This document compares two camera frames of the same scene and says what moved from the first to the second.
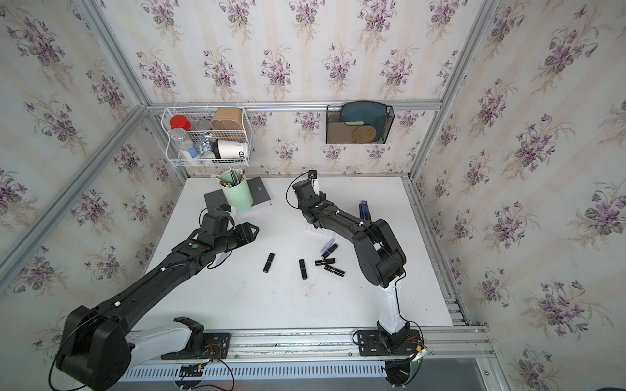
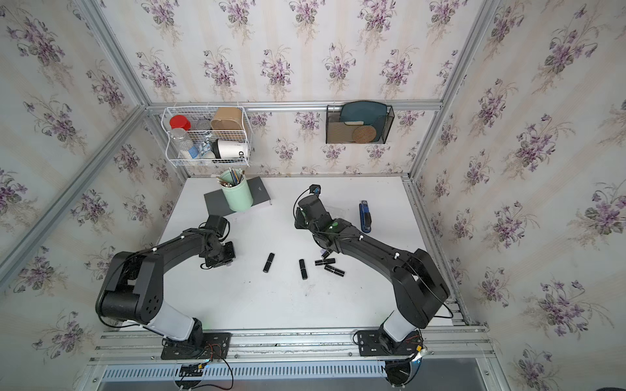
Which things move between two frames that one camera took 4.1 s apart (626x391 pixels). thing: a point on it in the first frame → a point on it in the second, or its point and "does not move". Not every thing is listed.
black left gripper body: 240,237 → 224,255
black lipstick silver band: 268,262 does not move
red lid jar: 180,121 does not move
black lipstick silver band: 302,267 does not move
